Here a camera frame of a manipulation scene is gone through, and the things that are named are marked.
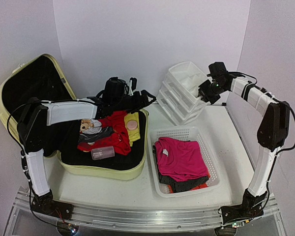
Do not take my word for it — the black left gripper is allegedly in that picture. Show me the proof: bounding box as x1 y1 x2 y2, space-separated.
113 90 157 115

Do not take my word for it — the pink round container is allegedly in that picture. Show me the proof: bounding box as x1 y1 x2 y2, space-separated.
126 120 139 131

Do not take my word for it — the white plastic drawer organizer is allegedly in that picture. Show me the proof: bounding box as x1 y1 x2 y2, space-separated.
157 61 207 125

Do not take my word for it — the clear pink plastic bottle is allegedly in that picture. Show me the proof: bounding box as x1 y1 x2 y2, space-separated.
91 146 115 160

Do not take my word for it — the magenta garment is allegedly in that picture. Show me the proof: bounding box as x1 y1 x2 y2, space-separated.
154 137 209 182

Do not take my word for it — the white perforated plastic basket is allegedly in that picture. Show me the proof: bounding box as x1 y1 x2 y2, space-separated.
148 126 221 198

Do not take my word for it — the orange garment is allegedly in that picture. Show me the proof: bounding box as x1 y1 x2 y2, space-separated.
167 183 208 194

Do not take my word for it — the black garment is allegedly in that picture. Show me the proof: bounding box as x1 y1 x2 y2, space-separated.
153 145 210 193

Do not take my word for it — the pale green hard-shell suitcase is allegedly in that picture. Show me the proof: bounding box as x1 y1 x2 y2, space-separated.
0 54 148 180

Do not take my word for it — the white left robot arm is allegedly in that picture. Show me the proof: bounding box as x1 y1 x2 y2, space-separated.
3 86 156 215

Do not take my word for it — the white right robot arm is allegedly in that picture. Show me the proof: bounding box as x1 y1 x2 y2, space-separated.
199 72 295 218

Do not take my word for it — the yellow folded garment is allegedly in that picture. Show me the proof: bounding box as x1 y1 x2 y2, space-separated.
124 112 141 146

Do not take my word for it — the red folded garment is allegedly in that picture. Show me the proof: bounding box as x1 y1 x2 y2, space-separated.
77 111 131 155

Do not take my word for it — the white printed garment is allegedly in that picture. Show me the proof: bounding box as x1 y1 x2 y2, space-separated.
78 119 114 145

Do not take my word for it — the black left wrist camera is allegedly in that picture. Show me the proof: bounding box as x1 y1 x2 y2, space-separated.
102 77 126 103

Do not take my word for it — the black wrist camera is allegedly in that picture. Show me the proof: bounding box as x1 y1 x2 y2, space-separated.
207 61 228 78
102 77 126 103

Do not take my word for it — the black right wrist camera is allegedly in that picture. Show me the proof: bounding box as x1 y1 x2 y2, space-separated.
207 61 228 78

